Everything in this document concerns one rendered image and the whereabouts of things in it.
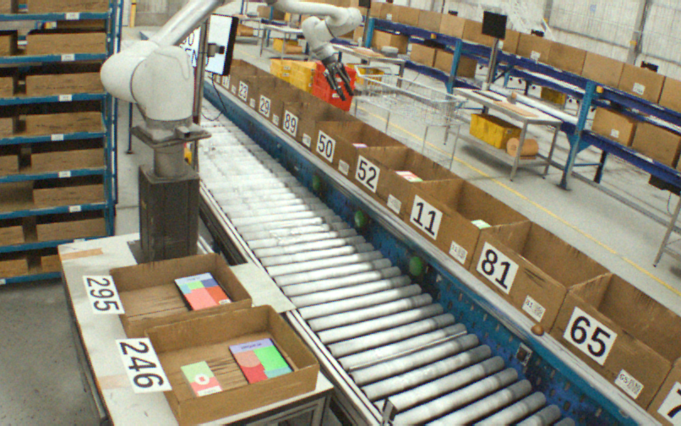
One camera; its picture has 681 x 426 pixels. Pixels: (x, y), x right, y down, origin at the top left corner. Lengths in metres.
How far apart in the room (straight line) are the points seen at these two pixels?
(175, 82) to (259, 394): 0.92
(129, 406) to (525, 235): 1.45
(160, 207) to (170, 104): 0.34
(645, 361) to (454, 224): 0.83
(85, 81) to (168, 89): 1.09
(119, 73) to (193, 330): 0.85
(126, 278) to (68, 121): 1.20
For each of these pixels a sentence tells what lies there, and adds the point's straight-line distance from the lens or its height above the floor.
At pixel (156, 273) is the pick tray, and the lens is 1.66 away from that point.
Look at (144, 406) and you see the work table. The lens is 1.29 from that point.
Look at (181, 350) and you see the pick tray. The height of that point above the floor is 0.76.
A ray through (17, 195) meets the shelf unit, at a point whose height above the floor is 0.54.
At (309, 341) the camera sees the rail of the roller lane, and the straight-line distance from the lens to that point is 1.52.
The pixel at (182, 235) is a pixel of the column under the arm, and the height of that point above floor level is 0.87.
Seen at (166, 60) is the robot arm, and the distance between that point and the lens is 1.56.
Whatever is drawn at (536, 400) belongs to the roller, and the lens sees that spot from 1.55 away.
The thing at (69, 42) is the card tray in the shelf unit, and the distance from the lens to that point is 2.55.
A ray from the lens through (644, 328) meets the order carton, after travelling 1.74.
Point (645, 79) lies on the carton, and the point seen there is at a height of 1.61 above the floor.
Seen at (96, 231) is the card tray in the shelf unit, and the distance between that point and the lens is 2.87.
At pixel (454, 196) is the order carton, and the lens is 2.15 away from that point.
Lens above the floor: 1.70
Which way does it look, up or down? 24 degrees down
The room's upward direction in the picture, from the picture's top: 10 degrees clockwise
